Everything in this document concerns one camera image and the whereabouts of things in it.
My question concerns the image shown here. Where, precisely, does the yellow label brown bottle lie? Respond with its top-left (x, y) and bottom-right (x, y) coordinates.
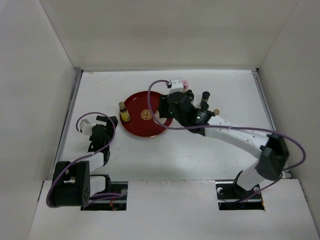
top-left (118, 101), bottom-right (131, 122)

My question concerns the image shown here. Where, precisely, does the black grinder salt jar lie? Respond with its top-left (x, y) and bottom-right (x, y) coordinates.
top-left (186, 89), bottom-right (195, 104)

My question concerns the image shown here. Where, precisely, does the gold cap yellow bottle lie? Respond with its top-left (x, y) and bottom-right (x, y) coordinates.
top-left (213, 109), bottom-right (220, 115)

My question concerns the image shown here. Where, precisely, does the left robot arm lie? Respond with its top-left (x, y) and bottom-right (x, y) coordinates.
top-left (46, 112), bottom-right (121, 208)

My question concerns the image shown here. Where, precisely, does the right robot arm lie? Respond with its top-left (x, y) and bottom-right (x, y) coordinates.
top-left (157, 92), bottom-right (289, 198)

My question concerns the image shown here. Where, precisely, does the pink cap spice jar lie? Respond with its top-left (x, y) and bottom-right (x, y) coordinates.
top-left (181, 80), bottom-right (189, 92)

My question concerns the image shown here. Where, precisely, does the black cap brown spice jar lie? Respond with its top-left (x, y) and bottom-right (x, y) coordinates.
top-left (201, 102), bottom-right (209, 110)

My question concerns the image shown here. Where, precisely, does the red round lacquer tray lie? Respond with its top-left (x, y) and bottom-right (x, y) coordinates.
top-left (119, 91), bottom-right (167, 138)

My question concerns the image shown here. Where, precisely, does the black cap spice bottle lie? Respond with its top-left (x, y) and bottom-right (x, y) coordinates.
top-left (200, 91), bottom-right (210, 106)

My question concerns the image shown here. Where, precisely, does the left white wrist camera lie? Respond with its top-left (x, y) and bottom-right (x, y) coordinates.
top-left (80, 119), bottom-right (95, 136)

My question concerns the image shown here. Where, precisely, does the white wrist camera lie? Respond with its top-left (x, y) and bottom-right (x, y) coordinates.
top-left (80, 119), bottom-right (95, 136)
top-left (166, 78), bottom-right (184, 94)

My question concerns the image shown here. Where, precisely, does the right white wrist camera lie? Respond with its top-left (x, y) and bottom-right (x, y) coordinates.
top-left (166, 78), bottom-right (184, 94)

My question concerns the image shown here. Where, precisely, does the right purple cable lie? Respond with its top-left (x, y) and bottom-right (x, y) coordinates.
top-left (146, 79), bottom-right (307, 203)

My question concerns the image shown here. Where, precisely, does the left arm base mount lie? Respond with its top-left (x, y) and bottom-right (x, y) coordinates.
top-left (80, 181), bottom-right (129, 211)

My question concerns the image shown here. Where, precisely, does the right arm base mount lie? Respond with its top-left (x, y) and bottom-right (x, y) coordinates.
top-left (215, 181), bottom-right (265, 211)

